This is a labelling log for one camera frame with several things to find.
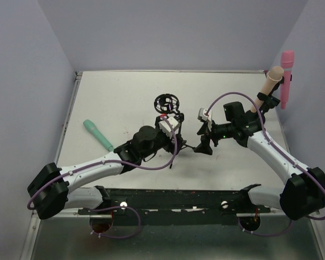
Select pink toy microphone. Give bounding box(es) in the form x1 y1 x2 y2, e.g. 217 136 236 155
280 50 295 109

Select black tripod shock-mount stand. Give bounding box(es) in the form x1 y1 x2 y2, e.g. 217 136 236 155
153 94 192 171

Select aluminium side frame rail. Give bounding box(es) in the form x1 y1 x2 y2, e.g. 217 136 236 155
27 71 83 220

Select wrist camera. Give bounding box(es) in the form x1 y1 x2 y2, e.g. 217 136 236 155
197 108 213 130
158 116 180 139

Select beige toy microphone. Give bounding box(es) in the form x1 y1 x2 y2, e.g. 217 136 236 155
250 66 284 113

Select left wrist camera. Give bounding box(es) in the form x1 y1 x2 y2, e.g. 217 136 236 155
158 116 180 139

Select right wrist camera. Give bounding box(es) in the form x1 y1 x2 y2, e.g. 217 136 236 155
197 108 213 130

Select mint green toy microphone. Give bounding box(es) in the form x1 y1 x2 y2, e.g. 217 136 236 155
83 119 114 152

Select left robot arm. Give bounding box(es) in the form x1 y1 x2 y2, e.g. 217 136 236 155
27 126 183 220

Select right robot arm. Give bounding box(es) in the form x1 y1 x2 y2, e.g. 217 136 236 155
194 101 325 220

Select black front mounting rail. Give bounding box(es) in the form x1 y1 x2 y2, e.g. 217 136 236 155
78 187 270 226

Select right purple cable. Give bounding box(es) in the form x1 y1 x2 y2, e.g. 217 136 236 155
205 92 325 238

